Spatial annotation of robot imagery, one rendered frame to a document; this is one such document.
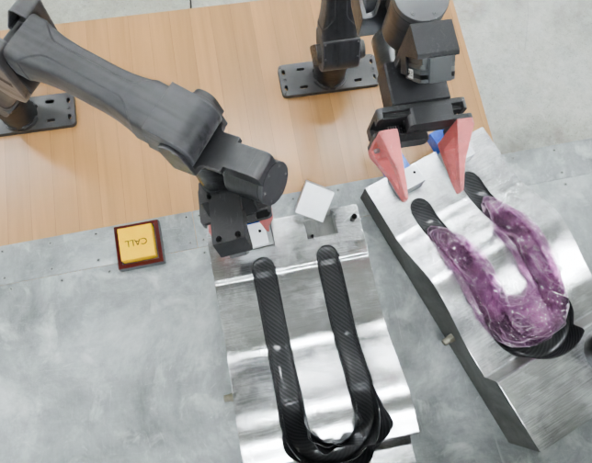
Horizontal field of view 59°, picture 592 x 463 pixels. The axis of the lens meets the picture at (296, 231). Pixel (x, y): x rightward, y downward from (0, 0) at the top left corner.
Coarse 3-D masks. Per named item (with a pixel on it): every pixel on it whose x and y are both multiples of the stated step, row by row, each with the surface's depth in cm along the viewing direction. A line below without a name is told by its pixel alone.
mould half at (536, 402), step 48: (480, 144) 98; (384, 192) 95; (432, 192) 95; (528, 192) 94; (480, 240) 90; (432, 288) 88; (576, 288) 90; (480, 336) 87; (480, 384) 89; (528, 384) 82; (576, 384) 82; (528, 432) 80
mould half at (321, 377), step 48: (288, 240) 88; (336, 240) 88; (240, 288) 86; (288, 288) 86; (240, 336) 84; (384, 336) 84; (240, 384) 80; (336, 384) 80; (384, 384) 79; (240, 432) 76; (336, 432) 76
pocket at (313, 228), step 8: (304, 216) 91; (328, 216) 92; (304, 224) 92; (312, 224) 92; (320, 224) 92; (328, 224) 92; (312, 232) 91; (320, 232) 91; (328, 232) 91; (336, 232) 90
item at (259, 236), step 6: (252, 222) 84; (258, 222) 82; (252, 228) 82; (258, 228) 82; (264, 228) 82; (252, 234) 82; (258, 234) 82; (264, 234) 82; (270, 234) 86; (252, 240) 82; (258, 240) 82; (264, 240) 82; (270, 240) 84; (258, 246) 85
